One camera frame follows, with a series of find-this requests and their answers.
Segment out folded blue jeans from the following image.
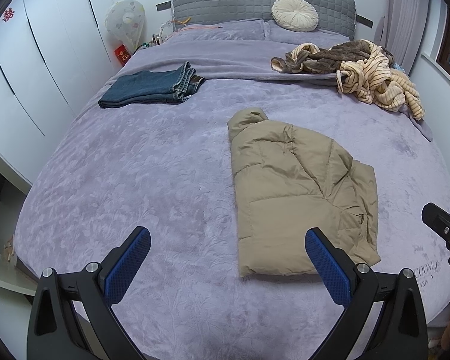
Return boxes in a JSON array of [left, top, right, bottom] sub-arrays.
[[98, 61, 206, 110]]

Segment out khaki puffer jacket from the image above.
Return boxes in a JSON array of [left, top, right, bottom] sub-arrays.
[[227, 108, 382, 278]]

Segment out red box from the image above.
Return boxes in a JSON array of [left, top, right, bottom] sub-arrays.
[[114, 44, 132, 65]]

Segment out fan with floral cover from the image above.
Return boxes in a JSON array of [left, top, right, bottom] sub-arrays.
[[105, 1, 148, 52]]

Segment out orange cable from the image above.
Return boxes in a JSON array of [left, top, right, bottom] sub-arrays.
[[172, 17, 223, 32]]

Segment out grey quilted headboard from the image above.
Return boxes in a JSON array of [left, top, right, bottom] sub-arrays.
[[171, 0, 358, 43]]

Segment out grey curtain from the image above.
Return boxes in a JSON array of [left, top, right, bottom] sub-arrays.
[[374, 0, 433, 73]]

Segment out white wardrobe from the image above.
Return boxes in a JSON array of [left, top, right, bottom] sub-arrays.
[[0, 0, 118, 171]]

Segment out cream striped garment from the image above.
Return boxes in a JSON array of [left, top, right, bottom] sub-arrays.
[[289, 42, 426, 121]]

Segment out white side cabinet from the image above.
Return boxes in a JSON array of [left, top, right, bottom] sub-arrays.
[[0, 155, 36, 298]]

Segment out lilac pillow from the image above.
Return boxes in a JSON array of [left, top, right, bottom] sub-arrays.
[[172, 19, 268, 43], [264, 20, 352, 44]]

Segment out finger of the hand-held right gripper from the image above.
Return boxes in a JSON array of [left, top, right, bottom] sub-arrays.
[[422, 202, 450, 236]]

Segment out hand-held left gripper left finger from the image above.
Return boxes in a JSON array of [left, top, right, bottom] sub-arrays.
[[27, 226, 152, 360]]

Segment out round cream cushion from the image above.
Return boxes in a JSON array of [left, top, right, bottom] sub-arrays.
[[272, 0, 319, 33]]

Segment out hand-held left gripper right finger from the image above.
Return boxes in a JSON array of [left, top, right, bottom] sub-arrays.
[[305, 227, 429, 360]]

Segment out purple plush bed blanket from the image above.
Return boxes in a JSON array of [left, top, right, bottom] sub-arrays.
[[14, 26, 450, 360]]

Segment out nightstand clutter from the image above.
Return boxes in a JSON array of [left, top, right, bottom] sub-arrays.
[[140, 22, 173, 50]]

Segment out brown plush robe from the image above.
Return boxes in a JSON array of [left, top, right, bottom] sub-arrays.
[[271, 40, 395, 76]]

